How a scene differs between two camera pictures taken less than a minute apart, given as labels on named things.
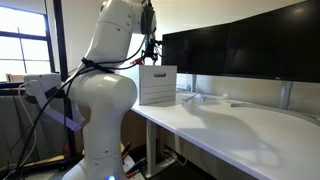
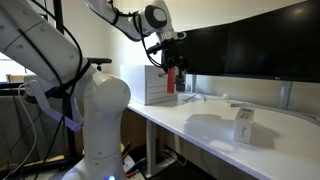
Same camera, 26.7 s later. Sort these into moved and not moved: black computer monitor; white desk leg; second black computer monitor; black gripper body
Moved: black gripper body
Not moved: black computer monitor; second black computer monitor; white desk leg
